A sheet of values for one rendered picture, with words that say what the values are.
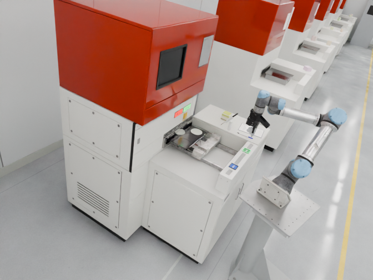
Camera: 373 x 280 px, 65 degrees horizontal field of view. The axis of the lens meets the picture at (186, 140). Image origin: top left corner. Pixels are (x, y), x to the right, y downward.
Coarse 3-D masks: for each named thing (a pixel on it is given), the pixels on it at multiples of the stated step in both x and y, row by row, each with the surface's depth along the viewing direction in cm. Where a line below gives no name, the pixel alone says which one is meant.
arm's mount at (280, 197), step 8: (264, 176) 204; (264, 184) 206; (272, 184) 201; (264, 192) 207; (272, 192) 202; (280, 192) 197; (272, 200) 204; (280, 200) 199; (288, 200) 205; (280, 208) 200
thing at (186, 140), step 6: (186, 126) 255; (192, 126) 257; (186, 132) 247; (204, 132) 252; (174, 138) 236; (180, 138) 238; (186, 138) 239; (192, 138) 241; (198, 138) 242; (180, 144) 230; (186, 144) 232
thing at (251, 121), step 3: (252, 108) 212; (252, 111) 209; (252, 114) 210; (255, 114) 211; (258, 114) 207; (261, 114) 208; (252, 117) 212; (255, 117) 210; (249, 120) 211; (252, 120) 210; (255, 120) 210; (246, 123) 214; (249, 123) 213; (252, 123) 212; (258, 123) 213; (252, 126) 213
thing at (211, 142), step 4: (208, 140) 246; (212, 140) 247; (216, 140) 248; (204, 144) 240; (208, 144) 241; (212, 144) 241; (212, 148) 241; (204, 152) 230; (208, 152) 236; (196, 156) 226
